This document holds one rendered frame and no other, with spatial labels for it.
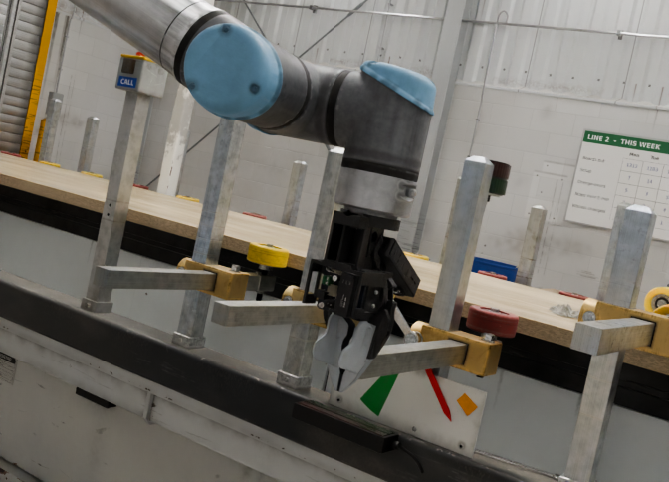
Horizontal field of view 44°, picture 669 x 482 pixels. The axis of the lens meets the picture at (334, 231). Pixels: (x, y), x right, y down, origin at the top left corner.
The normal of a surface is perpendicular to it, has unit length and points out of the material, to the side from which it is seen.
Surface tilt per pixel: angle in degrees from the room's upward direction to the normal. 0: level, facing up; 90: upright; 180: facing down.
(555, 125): 90
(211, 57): 92
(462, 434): 90
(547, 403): 90
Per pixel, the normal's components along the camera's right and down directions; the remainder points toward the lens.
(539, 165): -0.52, -0.07
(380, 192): 0.08, 0.07
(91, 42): 0.83, 0.21
